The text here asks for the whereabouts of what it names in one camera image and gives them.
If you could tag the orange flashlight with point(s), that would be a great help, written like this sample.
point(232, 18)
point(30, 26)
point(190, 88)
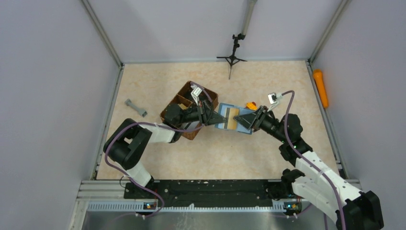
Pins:
point(318, 78)

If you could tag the orange toy car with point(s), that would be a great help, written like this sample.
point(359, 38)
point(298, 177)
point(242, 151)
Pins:
point(251, 106)

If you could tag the grey vertical pole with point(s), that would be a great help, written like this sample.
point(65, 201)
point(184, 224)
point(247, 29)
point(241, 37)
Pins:
point(249, 11)

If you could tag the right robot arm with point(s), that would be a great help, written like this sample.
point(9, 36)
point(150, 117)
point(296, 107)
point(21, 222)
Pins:
point(347, 206)

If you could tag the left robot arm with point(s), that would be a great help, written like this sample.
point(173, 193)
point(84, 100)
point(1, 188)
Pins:
point(127, 144)

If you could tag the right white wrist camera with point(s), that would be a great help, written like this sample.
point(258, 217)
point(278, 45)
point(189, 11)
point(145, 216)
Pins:
point(274, 99)

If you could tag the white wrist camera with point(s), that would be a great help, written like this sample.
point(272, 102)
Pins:
point(196, 91)
point(274, 99)

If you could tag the brown woven divided basket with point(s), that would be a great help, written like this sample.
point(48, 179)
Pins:
point(182, 101)

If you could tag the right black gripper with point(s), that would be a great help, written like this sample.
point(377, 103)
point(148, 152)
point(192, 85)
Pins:
point(253, 120)

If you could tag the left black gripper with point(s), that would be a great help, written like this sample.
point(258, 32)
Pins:
point(208, 117)

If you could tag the black mini tripod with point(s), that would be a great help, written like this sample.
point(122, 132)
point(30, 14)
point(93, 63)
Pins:
point(233, 59)

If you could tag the grey plastic dumbbell part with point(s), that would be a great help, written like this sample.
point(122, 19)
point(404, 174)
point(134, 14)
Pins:
point(142, 112)

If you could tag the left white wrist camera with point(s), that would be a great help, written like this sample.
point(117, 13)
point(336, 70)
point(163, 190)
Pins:
point(196, 91)

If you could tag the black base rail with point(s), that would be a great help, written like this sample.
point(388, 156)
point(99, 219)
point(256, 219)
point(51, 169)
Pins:
point(217, 194)

